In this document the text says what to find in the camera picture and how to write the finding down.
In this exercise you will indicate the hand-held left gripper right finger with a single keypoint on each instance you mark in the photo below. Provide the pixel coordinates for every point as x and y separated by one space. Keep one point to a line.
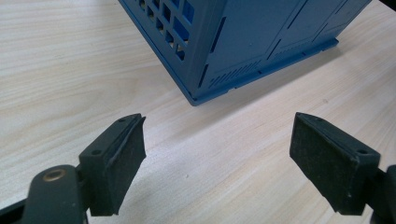
333 165

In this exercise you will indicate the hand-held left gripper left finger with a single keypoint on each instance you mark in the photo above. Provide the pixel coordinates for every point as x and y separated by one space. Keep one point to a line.
115 168

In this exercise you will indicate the blue plastic file rack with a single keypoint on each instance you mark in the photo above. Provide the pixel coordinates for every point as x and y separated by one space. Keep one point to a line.
249 40

